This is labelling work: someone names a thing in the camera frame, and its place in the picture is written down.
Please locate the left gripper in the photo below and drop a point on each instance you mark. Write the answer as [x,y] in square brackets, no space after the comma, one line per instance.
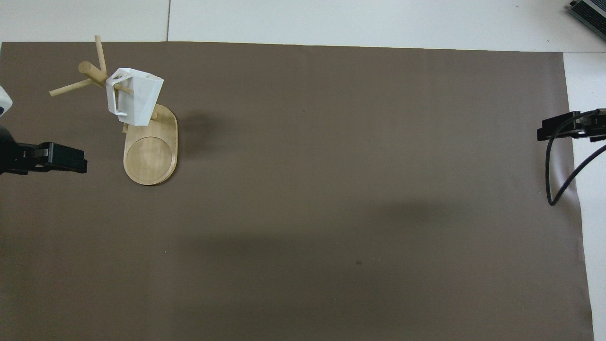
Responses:
[9,155]

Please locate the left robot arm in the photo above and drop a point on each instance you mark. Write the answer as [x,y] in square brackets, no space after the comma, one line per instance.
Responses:
[4,100]

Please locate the wooden cup rack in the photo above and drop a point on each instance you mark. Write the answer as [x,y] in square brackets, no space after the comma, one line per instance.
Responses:
[150,158]

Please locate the white faceted cup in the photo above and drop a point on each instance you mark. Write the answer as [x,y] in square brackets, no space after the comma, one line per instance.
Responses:
[140,97]

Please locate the grey ribbed metal box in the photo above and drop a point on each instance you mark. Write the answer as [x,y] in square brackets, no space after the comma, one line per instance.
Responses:
[591,10]

